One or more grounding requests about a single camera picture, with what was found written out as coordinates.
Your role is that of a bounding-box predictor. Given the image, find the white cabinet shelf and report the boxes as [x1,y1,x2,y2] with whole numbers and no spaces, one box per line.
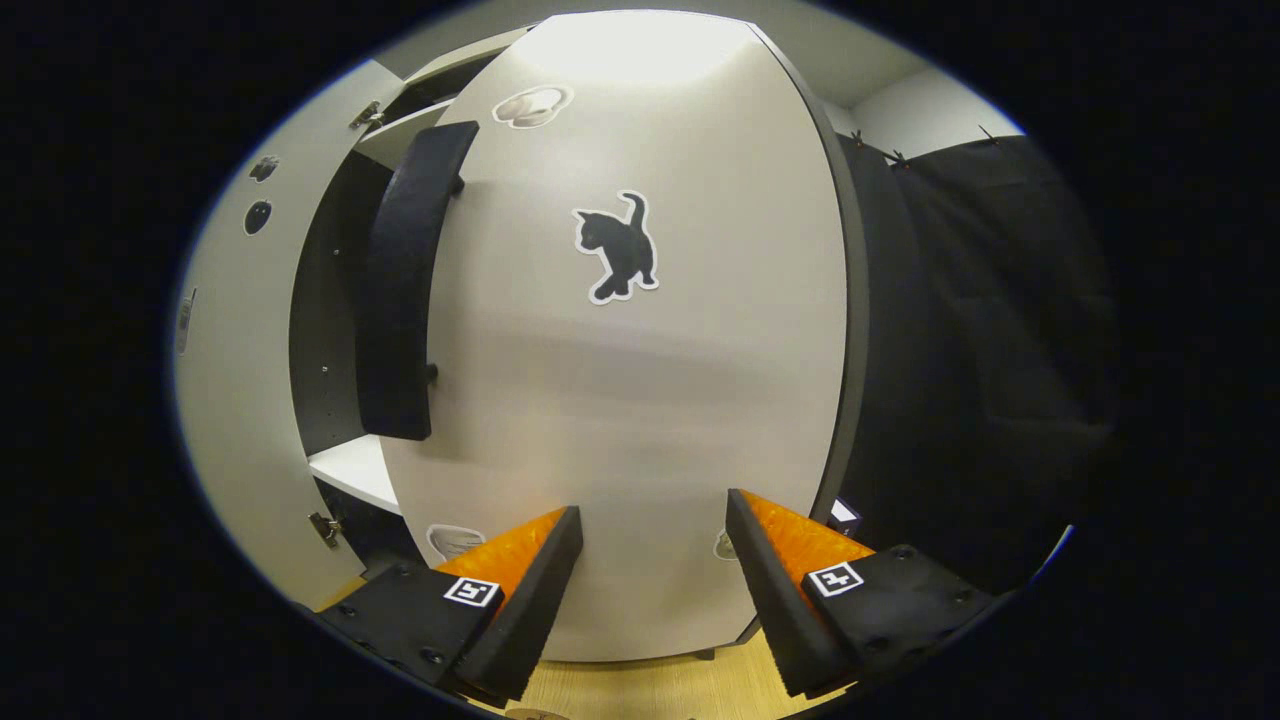
[352,98,459,173]
[307,434,404,517]

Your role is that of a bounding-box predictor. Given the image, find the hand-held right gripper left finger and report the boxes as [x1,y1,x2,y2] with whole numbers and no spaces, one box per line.
[318,505,584,706]

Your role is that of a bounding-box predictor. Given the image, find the white cabinet door with cat sticker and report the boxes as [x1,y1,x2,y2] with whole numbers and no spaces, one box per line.
[380,10,871,663]

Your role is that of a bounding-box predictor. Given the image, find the black door handle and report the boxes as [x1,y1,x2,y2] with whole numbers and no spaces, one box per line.
[355,120,480,442]

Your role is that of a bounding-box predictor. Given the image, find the black backdrop cloth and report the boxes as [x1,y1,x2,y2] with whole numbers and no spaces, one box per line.
[835,133,1119,593]

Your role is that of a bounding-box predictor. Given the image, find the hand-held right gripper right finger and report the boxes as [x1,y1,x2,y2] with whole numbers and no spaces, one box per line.
[725,488,999,701]

